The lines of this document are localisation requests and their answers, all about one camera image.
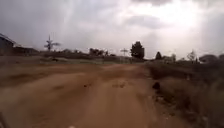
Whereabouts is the pole with crossbar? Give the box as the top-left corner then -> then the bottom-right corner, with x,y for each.
120,47 -> 130,64

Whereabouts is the clump of trees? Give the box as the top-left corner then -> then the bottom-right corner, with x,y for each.
87,47 -> 110,57

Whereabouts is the tall dark tree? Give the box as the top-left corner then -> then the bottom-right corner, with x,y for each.
130,40 -> 146,61

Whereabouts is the red-brown dirt road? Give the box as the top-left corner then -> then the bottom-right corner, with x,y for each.
0,63 -> 189,128

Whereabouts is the small dark tree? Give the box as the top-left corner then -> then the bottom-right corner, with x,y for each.
154,51 -> 163,61

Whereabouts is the small dark clump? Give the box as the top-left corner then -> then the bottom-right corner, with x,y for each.
151,81 -> 162,91

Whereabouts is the bare pale tree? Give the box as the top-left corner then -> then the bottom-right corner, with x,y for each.
186,49 -> 198,64

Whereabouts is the dry grass verge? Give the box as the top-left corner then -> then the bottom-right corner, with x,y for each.
143,60 -> 224,128

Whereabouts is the grey building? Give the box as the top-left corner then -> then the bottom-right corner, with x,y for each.
0,32 -> 17,57

